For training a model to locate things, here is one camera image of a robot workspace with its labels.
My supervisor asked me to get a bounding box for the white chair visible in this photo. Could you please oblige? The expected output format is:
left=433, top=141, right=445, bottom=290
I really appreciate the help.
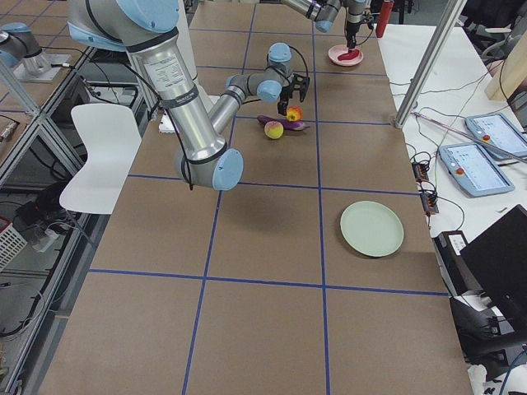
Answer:
left=59, top=103, right=142, bottom=215

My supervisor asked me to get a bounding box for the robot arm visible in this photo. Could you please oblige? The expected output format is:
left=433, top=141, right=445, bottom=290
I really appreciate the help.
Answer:
left=280, top=0, right=374, bottom=53
left=68, top=1, right=310, bottom=191

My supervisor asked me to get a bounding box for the red fire extinguisher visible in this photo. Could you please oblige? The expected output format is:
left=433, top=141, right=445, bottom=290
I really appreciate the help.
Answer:
left=375, top=0, right=394, bottom=38

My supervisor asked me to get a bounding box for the orange black adapter near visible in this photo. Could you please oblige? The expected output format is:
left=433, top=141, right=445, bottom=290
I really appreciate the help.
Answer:
left=420, top=192, right=439, bottom=216

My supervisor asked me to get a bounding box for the black box with label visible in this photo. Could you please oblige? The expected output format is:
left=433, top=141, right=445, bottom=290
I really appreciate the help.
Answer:
left=433, top=230, right=483, bottom=296

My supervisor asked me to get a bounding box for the green plate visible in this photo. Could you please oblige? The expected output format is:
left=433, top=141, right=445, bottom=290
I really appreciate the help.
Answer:
left=340, top=201, right=404, bottom=258

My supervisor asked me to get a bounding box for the far teach pendant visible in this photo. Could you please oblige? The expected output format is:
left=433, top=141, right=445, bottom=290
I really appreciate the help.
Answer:
left=464, top=113, right=526, bottom=161

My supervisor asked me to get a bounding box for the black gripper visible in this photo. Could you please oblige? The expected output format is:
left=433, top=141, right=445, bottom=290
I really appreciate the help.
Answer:
left=277, top=72, right=310, bottom=116
left=345, top=11, right=363, bottom=51

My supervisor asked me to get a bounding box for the near teach pendant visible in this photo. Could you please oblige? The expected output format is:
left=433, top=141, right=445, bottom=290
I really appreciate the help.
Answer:
left=438, top=143, right=515, bottom=198

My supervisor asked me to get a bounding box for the pink plate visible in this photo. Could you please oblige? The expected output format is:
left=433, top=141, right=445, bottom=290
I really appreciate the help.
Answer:
left=328, top=44, right=364, bottom=67

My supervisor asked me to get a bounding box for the aluminium frame post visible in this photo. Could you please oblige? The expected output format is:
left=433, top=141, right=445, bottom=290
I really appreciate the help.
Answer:
left=394, top=0, right=467, bottom=129

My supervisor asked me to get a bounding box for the red yellow pomegranate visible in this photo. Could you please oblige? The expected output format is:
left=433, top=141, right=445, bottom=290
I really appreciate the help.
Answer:
left=286, top=106, right=303, bottom=122

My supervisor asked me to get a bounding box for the white plastic basket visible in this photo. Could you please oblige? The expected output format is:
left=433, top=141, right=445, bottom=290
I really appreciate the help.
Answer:
left=0, top=216, right=27, bottom=271

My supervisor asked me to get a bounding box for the purple eggplant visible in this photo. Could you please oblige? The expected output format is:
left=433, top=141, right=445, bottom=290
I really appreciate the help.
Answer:
left=256, top=115, right=310, bottom=131

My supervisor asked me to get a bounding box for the orange black adapter far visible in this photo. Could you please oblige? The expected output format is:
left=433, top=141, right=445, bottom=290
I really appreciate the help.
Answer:
left=411, top=161, right=430, bottom=182

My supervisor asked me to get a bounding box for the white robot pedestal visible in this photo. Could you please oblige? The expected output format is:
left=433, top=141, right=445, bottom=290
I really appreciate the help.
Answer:
left=160, top=1, right=218, bottom=112

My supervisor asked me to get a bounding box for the yellow pink peach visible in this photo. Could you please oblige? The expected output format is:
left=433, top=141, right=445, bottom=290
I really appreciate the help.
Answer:
left=263, top=121, right=284, bottom=140

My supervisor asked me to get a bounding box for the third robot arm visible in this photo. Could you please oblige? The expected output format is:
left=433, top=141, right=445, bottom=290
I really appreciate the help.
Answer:
left=1, top=22, right=71, bottom=82

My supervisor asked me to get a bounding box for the teach pendant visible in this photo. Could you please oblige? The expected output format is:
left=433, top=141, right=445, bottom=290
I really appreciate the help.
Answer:
left=438, top=143, right=515, bottom=198
left=464, top=113, right=526, bottom=161

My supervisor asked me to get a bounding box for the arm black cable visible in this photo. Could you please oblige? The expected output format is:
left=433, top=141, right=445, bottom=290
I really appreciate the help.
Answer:
left=287, top=44, right=310, bottom=79

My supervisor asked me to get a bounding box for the orange black adapter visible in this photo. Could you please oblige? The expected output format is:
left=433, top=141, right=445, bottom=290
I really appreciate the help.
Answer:
left=420, top=192, right=439, bottom=216
left=411, top=161, right=430, bottom=182

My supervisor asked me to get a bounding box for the wooden board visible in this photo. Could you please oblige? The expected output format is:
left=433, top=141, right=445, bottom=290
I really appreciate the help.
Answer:
left=485, top=33, right=526, bottom=100

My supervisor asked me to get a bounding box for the red chili pepper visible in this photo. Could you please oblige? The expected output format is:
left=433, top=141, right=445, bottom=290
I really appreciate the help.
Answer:
left=338, top=49, right=361, bottom=64

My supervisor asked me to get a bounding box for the black laptop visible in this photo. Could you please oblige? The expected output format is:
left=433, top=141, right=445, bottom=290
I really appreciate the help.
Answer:
left=461, top=204, right=526, bottom=327

